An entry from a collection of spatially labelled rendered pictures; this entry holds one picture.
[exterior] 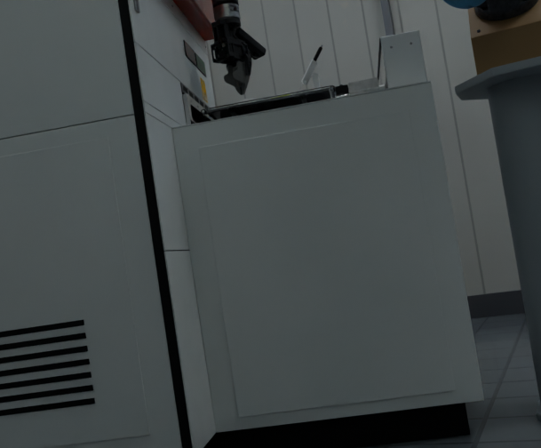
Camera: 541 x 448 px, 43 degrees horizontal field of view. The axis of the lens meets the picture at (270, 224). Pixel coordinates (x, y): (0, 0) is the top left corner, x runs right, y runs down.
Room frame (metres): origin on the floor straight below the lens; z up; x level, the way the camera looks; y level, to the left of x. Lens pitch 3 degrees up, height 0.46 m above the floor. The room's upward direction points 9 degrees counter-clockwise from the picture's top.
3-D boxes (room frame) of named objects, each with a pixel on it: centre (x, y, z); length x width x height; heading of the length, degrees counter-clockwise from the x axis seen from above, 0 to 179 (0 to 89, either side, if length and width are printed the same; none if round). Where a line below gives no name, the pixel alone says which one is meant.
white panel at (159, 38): (1.87, 0.18, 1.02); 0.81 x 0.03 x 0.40; 172
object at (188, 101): (2.05, 0.15, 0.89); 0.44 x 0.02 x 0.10; 172
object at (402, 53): (1.92, -0.42, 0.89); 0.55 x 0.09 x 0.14; 172
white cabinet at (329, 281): (2.10, -0.18, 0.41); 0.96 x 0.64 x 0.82; 172
